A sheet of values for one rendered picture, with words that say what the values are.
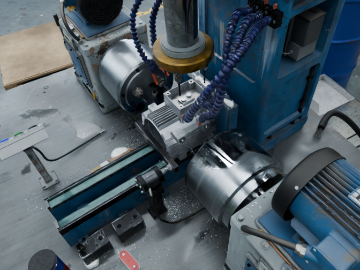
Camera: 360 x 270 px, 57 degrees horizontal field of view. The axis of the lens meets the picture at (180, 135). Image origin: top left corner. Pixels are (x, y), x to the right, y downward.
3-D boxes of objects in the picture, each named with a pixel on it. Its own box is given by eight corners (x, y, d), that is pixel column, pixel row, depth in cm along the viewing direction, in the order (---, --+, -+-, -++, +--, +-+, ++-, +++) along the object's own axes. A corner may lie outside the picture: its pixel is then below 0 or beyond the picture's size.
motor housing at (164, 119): (187, 115, 136) (185, 79, 121) (216, 144, 125) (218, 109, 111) (145, 138, 129) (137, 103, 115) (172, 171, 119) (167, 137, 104)
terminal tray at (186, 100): (192, 92, 122) (191, 77, 116) (210, 109, 116) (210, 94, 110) (164, 107, 118) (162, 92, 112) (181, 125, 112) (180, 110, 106)
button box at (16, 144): (49, 134, 122) (41, 121, 121) (50, 137, 116) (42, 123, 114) (2, 157, 117) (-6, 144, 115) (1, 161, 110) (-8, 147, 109)
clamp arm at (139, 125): (180, 170, 109) (141, 124, 123) (180, 164, 107) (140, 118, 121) (171, 175, 108) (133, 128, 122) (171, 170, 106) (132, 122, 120)
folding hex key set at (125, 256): (141, 268, 109) (141, 265, 108) (134, 275, 108) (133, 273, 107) (125, 249, 114) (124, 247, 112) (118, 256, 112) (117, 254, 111)
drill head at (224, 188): (227, 147, 125) (231, 98, 106) (314, 232, 102) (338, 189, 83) (171, 181, 116) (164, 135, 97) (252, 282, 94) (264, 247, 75)
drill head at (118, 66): (139, 61, 162) (129, 14, 143) (181, 103, 141) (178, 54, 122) (91, 82, 153) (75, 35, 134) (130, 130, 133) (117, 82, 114)
